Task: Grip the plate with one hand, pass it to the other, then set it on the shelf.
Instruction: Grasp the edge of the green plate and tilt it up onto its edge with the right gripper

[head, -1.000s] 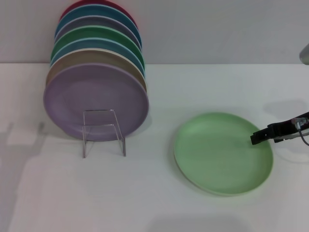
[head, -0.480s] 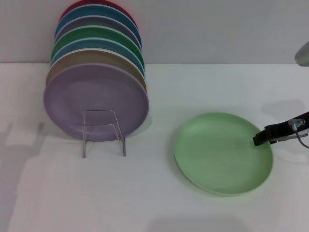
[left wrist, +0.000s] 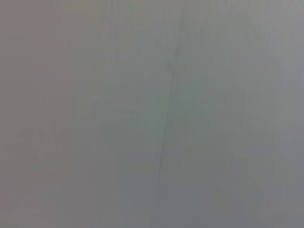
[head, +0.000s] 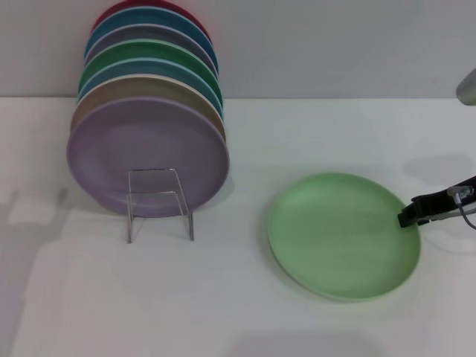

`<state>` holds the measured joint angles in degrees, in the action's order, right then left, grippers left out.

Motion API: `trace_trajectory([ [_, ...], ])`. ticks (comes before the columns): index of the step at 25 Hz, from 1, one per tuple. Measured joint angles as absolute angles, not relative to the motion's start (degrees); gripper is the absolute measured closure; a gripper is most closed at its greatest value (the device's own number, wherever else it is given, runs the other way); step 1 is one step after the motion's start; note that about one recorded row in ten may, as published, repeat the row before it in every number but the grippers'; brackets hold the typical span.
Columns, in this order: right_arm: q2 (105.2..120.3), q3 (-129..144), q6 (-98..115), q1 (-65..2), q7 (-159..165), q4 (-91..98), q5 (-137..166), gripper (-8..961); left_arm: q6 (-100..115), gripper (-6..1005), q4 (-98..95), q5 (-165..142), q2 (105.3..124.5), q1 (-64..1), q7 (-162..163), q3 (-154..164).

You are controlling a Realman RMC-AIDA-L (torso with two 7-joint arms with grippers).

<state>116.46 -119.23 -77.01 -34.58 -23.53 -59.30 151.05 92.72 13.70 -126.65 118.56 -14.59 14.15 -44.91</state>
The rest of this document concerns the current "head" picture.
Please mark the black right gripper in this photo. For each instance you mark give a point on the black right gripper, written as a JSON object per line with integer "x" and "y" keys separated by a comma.
{"x": 440, "y": 204}

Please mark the light green plate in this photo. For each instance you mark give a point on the light green plate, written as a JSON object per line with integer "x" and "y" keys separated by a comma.
{"x": 342, "y": 238}

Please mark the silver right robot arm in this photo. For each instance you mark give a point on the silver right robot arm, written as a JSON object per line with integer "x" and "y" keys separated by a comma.
{"x": 469, "y": 89}

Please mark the clear acrylic plate rack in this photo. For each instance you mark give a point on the clear acrylic plate rack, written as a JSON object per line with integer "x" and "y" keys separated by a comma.
{"x": 160, "y": 192}

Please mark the lilac plate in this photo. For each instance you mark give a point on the lilac plate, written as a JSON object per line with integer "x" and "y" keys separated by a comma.
{"x": 148, "y": 141}

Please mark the tan beige plate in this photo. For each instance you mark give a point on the tan beige plate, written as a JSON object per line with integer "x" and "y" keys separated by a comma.
{"x": 148, "y": 87}

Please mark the light blue plate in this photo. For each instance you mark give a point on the light blue plate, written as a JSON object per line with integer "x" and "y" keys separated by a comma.
{"x": 148, "y": 67}

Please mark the dark green plate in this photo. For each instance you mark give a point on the dark green plate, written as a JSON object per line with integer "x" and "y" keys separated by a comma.
{"x": 148, "y": 50}

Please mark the grey purple plate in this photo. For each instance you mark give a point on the grey purple plate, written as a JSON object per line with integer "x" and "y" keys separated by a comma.
{"x": 148, "y": 32}

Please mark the dark teal plate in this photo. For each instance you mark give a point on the dark teal plate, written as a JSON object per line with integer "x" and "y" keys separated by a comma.
{"x": 148, "y": 16}

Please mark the red plate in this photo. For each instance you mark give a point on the red plate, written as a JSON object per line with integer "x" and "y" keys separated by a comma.
{"x": 105, "y": 12}

